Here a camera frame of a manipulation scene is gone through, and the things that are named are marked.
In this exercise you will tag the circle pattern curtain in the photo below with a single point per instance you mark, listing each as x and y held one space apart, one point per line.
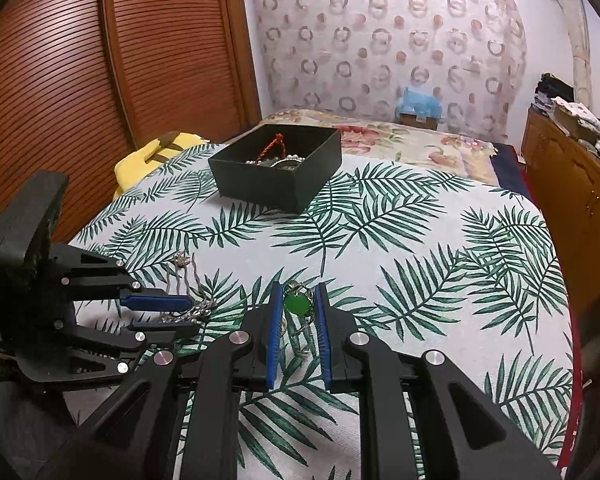
380 45

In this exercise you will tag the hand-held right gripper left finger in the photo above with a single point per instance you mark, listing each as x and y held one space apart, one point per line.
275 340

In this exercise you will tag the wooden sideboard cabinet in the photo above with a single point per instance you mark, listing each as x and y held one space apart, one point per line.
575 195

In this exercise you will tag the black square box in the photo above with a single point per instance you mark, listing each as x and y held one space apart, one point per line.
280 180

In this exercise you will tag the floral bed blanket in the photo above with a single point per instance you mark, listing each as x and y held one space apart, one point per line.
380 140

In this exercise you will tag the cream lace curtain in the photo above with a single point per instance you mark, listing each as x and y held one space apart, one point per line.
577 45

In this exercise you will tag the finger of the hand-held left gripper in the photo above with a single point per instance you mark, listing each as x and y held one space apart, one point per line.
165 329
155 302

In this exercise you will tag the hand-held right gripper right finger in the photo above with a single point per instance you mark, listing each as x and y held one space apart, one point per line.
325 340

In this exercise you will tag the blue plastic bag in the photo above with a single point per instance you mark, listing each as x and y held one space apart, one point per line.
420 102

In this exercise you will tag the pile of folded clothes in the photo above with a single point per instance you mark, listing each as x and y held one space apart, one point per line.
552 92

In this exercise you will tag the small cardboard box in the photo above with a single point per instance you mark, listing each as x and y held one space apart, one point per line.
419 121

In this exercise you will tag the leaf print tablecloth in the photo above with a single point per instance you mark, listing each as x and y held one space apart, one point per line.
405 260

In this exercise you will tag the wooden louvered wardrobe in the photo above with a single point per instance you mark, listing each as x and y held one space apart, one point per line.
105 85

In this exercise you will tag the yellow plush toy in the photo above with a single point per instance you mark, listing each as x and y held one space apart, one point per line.
145 157

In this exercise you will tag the silver bangle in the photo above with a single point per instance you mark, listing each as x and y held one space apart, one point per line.
282 163

